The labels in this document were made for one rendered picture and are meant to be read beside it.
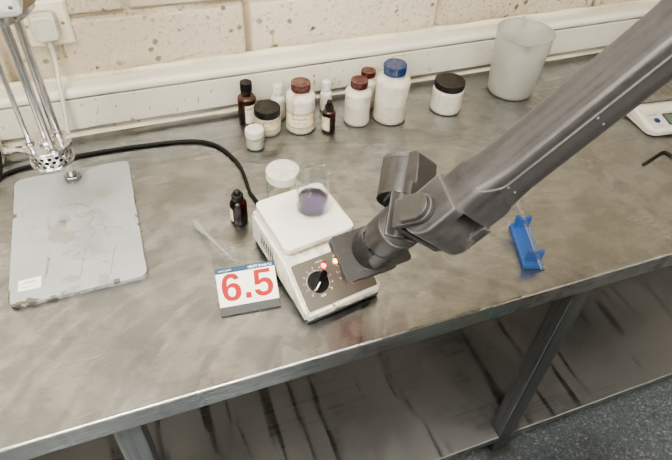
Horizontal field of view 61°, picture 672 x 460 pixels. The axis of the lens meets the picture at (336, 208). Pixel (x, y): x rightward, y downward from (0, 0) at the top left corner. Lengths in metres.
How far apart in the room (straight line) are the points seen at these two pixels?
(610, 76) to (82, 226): 0.82
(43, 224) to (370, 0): 0.79
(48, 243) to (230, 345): 0.36
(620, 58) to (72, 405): 0.76
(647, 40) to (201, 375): 0.66
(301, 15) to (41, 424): 0.88
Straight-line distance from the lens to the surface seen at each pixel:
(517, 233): 1.05
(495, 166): 0.62
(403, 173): 0.71
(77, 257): 1.01
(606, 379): 1.79
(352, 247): 0.77
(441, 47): 1.40
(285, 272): 0.86
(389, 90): 1.20
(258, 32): 1.26
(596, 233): 1.12
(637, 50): 0.61
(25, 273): 1.01
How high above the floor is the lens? 1.46
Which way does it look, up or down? 43 degrees down
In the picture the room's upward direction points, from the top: 4 degrees clockwise
